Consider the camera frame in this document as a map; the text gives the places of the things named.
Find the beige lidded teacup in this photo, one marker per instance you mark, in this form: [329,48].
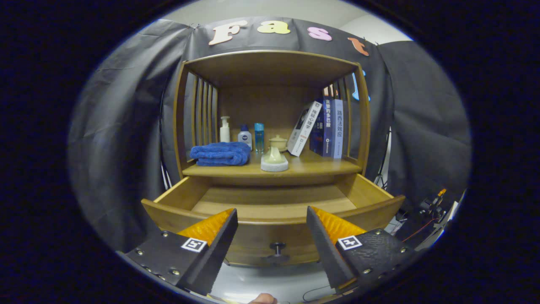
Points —
[279,141]

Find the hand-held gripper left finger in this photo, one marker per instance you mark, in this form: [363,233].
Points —
[219,249]

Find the blue folded towel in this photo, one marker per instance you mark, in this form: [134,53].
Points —
[221,153]

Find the dark blue book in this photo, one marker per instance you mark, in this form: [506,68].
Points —
[325,126]

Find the cream ornament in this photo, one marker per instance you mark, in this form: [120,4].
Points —
[274,161]

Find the wooden cabinet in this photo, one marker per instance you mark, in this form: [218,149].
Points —
[270,67]

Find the white pump bottle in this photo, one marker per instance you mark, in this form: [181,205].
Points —
[225,131]

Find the white book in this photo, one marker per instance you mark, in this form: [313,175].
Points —
[304,128]

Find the black device with orange part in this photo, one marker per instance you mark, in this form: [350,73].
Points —
[431,203]

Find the clear blue bottle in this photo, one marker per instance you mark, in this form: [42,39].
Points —
[259,137]

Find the light blue book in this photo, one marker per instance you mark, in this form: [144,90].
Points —
[338,128]

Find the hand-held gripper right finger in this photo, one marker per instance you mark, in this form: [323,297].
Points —
[322,249]

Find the wooden drawer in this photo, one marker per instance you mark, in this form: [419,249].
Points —
[270,202]

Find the small white bottle blue cap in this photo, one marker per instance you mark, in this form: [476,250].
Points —
[244,137]

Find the black backdrop cloth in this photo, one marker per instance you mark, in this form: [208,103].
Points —
[122,147]

